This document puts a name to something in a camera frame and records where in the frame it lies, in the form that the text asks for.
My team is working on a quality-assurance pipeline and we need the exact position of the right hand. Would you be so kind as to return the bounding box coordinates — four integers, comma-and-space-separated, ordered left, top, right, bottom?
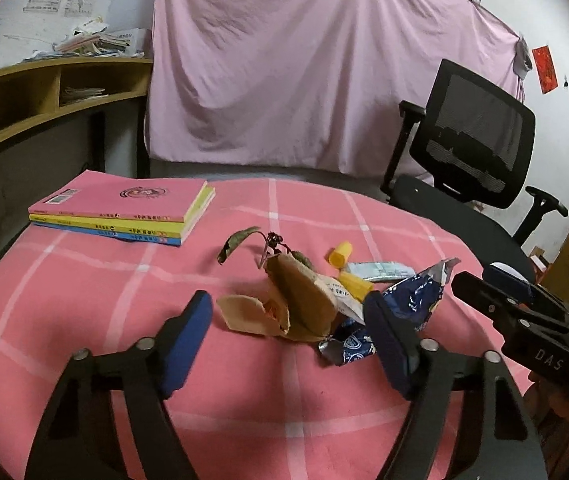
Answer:
523, 373, 569, 479

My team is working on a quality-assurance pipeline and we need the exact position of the blue snack bag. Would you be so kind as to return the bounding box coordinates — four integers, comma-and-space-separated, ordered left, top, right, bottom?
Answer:
318, 257, 461, 366

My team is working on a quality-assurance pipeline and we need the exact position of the white printed paper packet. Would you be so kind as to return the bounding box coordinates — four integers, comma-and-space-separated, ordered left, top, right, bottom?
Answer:
320, 275, 365, 325

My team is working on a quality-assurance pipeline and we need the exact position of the yellow cap near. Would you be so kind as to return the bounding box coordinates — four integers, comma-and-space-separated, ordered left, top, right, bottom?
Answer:
337, 271, 374, 302

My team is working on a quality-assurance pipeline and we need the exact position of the yellow cap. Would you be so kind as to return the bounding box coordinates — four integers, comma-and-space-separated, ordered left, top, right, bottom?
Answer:
327, 240, 353, 270
337, 271, 374, 302

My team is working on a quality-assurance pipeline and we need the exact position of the pale green wrapper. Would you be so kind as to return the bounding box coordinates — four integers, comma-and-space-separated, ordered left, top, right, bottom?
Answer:
344, 261, 417, 283

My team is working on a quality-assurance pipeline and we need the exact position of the brown paper bag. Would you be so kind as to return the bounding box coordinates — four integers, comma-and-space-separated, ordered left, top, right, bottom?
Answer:
217, 254, 337, 342

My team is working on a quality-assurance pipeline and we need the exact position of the yellow cap far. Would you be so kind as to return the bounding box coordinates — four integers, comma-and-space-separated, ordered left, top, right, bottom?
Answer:
327, 240, 353, 270

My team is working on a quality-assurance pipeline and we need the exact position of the pink checked tablecloth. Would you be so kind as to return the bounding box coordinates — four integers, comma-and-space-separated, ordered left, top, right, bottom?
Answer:
0, 179, 482, 479

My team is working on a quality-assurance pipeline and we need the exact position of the black office chair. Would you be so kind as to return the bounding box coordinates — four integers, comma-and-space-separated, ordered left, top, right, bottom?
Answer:
381, 60, 569, 282

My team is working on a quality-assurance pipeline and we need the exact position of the dried leaf twig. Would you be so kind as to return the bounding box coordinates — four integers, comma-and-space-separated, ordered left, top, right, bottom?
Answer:
216, 226, 315, 270

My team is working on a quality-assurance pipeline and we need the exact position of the blue book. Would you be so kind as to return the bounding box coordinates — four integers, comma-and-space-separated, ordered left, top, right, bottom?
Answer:
32, 221, 181, 247

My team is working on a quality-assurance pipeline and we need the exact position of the yellow book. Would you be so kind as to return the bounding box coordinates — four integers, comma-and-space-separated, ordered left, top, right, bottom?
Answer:
28, 186, 216, 246

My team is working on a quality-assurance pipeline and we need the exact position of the pink book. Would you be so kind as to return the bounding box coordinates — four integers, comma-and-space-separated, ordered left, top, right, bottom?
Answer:
28, 170, 207, 222

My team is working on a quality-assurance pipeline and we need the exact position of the pink hanging sheet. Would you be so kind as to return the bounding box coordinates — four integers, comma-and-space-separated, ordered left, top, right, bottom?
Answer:
147, 0, 524, 178

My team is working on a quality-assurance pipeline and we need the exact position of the wooden shelf unit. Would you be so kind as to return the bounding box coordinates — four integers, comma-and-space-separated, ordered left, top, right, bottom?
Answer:
0, 56, 153, 148

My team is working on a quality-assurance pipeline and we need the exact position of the paper pile on shelf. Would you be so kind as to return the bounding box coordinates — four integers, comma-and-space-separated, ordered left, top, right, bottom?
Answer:
24, 18, 152, 62

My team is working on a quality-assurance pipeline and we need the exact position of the red paper wall decoration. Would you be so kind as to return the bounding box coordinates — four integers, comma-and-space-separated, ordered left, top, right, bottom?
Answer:
531, 46, 559, 94

